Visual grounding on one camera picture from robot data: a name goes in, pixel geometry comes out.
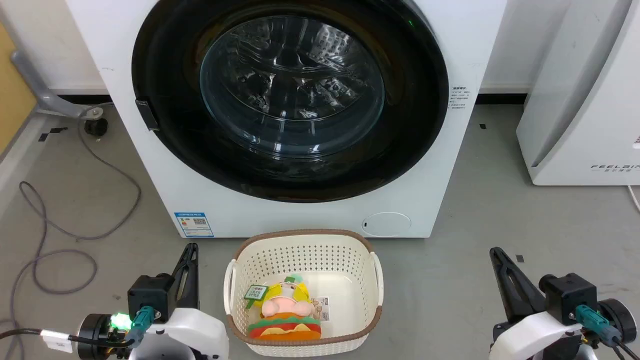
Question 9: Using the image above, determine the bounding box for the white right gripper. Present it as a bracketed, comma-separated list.
[488, 247, 586, 360]

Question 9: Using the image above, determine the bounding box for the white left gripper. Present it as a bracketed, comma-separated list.
[127, 243, 230, 360]

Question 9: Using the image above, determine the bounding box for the black round washer door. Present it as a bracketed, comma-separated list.
[131, 0, 450, 204]

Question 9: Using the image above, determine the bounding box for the white front-load washing machine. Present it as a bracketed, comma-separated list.
[65, 0, 508, 239]

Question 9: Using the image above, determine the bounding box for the blue energy label sticker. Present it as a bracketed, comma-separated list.
[174, 212, 215, 238]

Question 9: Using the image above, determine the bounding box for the green hang tag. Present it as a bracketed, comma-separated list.
[243, 284, 270, 309]

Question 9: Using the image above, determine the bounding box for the burger plush doll toy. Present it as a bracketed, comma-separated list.
[247, 273, 322, 342]

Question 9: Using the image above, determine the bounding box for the cream perforated laundry basket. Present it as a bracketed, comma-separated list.
[223, 229, 385, 358]

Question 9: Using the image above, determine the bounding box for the white paper label tag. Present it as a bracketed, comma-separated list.
[310, 296, 331, 323]

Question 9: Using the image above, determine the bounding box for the round white filter cover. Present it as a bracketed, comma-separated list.
[362, 212, 412, 238]

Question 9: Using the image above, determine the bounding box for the black caster wheel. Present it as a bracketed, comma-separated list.
[83, 117, 109, 137]

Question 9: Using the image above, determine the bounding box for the small printed text sticker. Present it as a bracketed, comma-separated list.
[448, 85, 470, 109]

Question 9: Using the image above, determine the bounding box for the white air purifier appliance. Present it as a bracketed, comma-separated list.
[516, 0, 640, 187]

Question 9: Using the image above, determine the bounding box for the grey metal stand leg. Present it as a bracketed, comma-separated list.
[10, 49, 104, 120]

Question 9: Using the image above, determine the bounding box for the yellow wooden panel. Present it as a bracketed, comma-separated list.
[0, 22, 39, 156]

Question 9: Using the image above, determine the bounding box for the black cable with teal plug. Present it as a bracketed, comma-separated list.
[575, 304, 640, 360]

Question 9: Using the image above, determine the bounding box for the grey floor cable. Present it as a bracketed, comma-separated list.
[0, 102, 142, 360]

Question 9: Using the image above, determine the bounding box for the black cable with white label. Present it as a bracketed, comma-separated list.
[0, 305, 156, 354]

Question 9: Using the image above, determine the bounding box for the black door handle latch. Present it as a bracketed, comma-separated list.
[135, 99, 160, 132]

